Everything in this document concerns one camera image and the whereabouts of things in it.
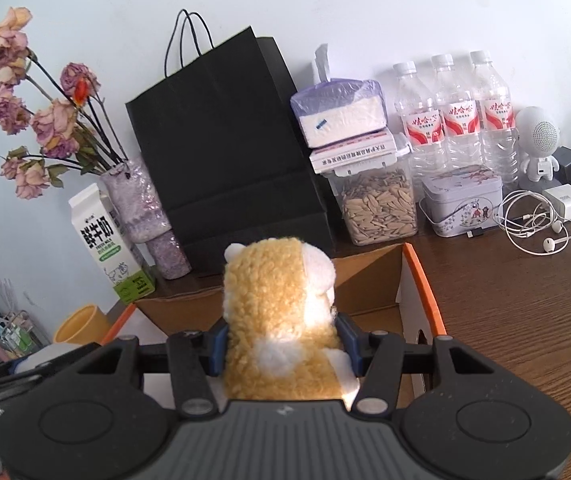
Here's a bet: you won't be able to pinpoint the red cardboard box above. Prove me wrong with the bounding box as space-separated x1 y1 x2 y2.
100 242 449 411

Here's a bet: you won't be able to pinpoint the black power adapter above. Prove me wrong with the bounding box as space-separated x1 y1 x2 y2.
555 146 571 186

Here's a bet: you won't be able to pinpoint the white green milk carton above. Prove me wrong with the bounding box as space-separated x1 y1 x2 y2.
68 182 157 307

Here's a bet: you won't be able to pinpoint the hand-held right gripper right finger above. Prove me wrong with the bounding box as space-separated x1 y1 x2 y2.
335 315 499 415

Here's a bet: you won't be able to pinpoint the purple tissue pack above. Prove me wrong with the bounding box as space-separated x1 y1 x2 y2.
289 44 385 150

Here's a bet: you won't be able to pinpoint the dried pink rose bouquet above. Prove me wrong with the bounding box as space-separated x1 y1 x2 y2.
0 7 131 201

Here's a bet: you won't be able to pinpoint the printed tin box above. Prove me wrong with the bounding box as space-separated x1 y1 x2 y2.
420 162 505 238

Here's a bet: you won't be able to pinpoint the white wired earphones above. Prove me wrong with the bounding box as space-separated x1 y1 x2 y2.
493 189 571 253

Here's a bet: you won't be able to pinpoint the small white fan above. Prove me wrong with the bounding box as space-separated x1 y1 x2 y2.
514 106 562 181

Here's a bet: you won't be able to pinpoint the yellow ceramic mug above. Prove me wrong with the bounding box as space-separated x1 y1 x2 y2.
53 304 116 346

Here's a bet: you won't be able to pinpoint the purple speckled vase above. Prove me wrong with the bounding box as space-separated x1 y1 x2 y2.
100 157 191 281

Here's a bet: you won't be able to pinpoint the clear seed container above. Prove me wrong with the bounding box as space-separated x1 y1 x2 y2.
323 150 420 247

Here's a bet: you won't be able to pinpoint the cluttered storage basket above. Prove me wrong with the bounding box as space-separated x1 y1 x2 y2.
0 310 41 366

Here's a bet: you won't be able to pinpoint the flat white printed box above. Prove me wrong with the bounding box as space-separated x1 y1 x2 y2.
309 127 413 176

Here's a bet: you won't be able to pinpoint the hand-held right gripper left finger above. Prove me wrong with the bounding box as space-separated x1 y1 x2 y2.
73 327 229 416

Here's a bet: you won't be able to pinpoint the black paper bag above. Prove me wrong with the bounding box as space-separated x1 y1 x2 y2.
126 9 339 278

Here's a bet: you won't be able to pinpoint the white charger block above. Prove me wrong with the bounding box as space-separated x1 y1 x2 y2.
543 183 571 221

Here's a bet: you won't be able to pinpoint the tan plush hamster toy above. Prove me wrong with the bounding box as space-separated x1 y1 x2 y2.
222 239 361 401

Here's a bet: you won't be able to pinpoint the clear water bottle red label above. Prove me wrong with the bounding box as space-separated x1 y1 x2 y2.
469 50 521 188
393 61 447 206
431 54 486 168

